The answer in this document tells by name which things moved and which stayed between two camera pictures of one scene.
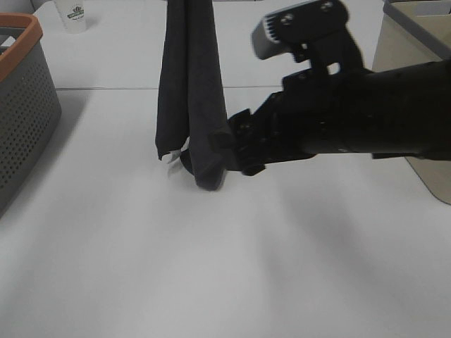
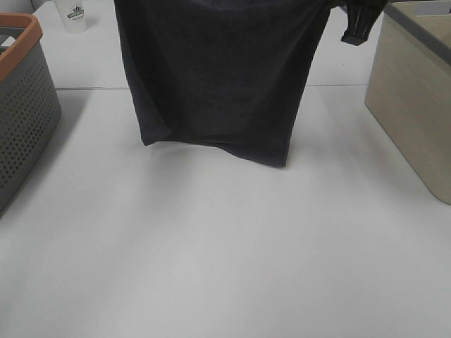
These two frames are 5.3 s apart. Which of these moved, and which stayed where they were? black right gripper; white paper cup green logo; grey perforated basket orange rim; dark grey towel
Moved: dark grey towel; black right gripper
Stayed: white paper cup green logo; grey perforated basket orange rim
